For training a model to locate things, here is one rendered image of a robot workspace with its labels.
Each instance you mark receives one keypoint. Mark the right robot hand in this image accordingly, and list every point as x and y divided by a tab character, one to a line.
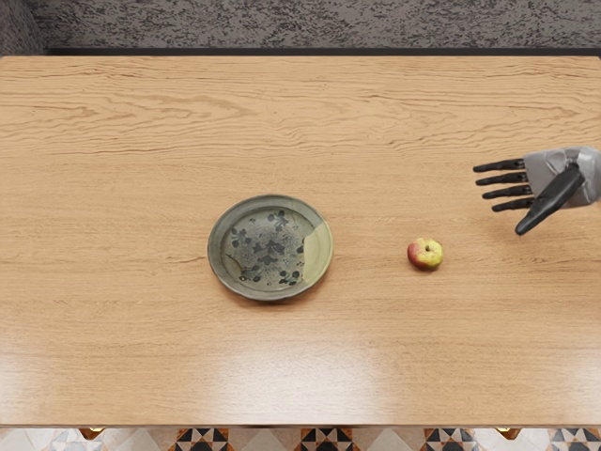
547	175

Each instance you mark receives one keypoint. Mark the grey-green patterned ceramic plate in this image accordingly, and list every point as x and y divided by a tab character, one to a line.
270	247

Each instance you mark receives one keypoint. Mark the small red-yellow apple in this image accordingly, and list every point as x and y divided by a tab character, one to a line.
425	254

